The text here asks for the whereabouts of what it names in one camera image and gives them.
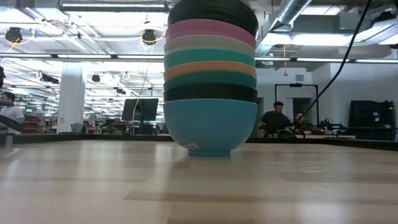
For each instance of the black ceiling-mounted device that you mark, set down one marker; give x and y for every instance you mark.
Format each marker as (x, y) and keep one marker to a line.
(95, 78)
(14, 34)
(149, 36)

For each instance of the black plastic bowl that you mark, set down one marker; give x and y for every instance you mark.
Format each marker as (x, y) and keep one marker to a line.
(214, 11)
(208, 92)

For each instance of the grey waste bin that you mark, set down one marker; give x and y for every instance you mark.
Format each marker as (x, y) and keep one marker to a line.
(77, 127)

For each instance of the grey plastic bowl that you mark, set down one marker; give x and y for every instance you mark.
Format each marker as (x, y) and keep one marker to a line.
(205, 42)

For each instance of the green exit sign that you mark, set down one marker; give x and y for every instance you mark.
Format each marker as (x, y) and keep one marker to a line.
(29, 110)

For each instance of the silver ventilation duct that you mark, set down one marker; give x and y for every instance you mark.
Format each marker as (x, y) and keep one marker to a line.
(286, 15)

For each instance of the grey wall vent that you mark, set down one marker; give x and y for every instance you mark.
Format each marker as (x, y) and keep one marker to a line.
(299, 77)

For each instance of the black metal frame stand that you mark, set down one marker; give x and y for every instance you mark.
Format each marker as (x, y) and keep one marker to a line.
(295, 85)

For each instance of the black computer monitor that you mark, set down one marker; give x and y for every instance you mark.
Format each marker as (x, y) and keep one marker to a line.
(146, 109)

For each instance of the blue plastic bowl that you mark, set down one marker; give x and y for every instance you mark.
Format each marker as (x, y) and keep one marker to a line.
(208, 124)

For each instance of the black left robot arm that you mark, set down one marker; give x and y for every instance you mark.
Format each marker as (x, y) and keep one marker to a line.
(12, 123)

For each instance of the person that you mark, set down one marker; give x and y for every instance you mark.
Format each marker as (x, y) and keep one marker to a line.
(12, 112)
(300, 119)
(273, 119)

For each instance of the white building pillar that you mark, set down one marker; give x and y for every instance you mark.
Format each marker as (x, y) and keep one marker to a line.
(71, 99)

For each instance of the black equipment cabinet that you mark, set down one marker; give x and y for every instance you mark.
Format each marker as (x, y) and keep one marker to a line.
(370, 118)

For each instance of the black monitor stand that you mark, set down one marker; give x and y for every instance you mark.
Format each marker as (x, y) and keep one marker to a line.
(142, 127)

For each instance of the black table edge rail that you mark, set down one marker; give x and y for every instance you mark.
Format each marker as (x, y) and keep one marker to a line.
(93, 138)

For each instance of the dark teal plastic bowl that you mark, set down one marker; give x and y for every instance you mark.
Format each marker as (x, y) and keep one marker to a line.
(208, 77)

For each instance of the long ceiling light strip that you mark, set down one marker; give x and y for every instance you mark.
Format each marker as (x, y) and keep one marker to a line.
(84, 56)
(323, 59)

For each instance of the orange plastic bowl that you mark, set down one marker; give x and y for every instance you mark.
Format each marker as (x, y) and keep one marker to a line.
(205, 66)

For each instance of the green plastic bowl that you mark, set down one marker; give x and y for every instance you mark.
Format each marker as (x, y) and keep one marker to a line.
(205, 56)

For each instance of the pink plastic bowl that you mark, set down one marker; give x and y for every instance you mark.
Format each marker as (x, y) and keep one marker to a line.
(208, 28)

